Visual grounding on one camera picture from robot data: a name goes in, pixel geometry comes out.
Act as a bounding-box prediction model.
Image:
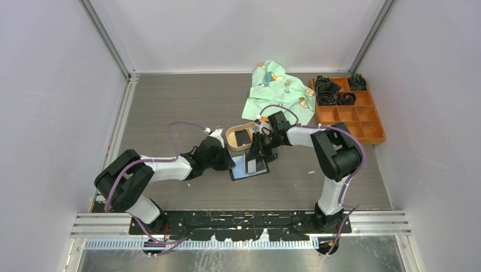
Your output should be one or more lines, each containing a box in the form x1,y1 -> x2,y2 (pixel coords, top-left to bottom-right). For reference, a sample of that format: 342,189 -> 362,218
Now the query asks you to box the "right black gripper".
246,131 -> 281,163

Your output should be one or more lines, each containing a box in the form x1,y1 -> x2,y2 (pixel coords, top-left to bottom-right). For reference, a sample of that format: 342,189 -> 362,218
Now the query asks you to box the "silver Chlitina card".
246,159 -> 267,174

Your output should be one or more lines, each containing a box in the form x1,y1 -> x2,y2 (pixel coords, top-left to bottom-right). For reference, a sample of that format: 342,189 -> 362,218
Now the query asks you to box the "black card holder wallet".
229,154 -> 270,181

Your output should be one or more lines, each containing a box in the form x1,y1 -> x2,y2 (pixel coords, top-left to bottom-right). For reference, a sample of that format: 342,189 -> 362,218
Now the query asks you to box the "black gold VIP card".
234,129 -> 252,147

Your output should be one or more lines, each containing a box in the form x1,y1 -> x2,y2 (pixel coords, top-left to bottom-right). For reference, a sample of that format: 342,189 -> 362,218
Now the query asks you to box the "beige oval tray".
226,122 -> 255,152

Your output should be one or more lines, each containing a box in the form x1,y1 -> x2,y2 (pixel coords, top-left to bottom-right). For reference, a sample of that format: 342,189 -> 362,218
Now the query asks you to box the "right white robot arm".
244,111 -> 365,233

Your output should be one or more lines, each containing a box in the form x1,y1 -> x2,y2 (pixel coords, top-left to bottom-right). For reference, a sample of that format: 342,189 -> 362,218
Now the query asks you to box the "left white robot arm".
94,136 -> 235,234

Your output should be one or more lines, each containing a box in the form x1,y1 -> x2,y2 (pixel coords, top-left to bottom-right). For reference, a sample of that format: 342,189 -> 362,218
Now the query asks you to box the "green cartoon print cloth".
242,61 -> 315,125

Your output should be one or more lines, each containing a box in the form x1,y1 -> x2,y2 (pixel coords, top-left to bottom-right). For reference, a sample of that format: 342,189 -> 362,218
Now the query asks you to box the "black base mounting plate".
145,211 -> 343,242

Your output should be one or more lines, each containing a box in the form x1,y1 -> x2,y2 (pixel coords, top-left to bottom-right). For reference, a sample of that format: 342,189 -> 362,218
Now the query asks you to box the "orange compartment tray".
315,77 -> 386,145

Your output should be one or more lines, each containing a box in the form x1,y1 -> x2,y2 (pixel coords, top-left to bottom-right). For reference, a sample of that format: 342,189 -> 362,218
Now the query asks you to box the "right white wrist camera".
254,115 -> 272,135

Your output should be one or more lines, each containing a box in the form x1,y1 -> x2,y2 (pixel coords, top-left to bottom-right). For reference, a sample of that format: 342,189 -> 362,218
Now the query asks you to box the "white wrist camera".
254,115 -> 272,135
204,127 -> 225,148

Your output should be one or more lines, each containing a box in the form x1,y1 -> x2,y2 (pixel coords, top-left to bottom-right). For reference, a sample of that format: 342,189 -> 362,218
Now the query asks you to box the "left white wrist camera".
204,127 -> 225,148

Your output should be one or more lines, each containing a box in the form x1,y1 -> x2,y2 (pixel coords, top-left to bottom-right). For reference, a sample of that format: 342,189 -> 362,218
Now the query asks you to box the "black coiled strap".
347,73 -> 368,92
337,92 -> 357,106
316,91 -> 339,106
314,75 -> 342,94

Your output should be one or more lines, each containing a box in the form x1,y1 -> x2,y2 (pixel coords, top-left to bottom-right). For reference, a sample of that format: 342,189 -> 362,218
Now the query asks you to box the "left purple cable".
104,121 -> 211,257

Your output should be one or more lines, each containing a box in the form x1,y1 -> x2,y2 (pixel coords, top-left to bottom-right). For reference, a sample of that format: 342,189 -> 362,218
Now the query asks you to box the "purple cable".
259,104 -> 367,257
104,121 -> 211,257

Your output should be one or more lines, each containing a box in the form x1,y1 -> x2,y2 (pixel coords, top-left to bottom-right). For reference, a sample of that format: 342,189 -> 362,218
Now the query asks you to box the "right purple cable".
259,104 -> 367,257

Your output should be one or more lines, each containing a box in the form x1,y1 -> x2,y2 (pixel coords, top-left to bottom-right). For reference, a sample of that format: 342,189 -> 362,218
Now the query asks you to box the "aluminium cable duct rail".
84,238 -> 319,250

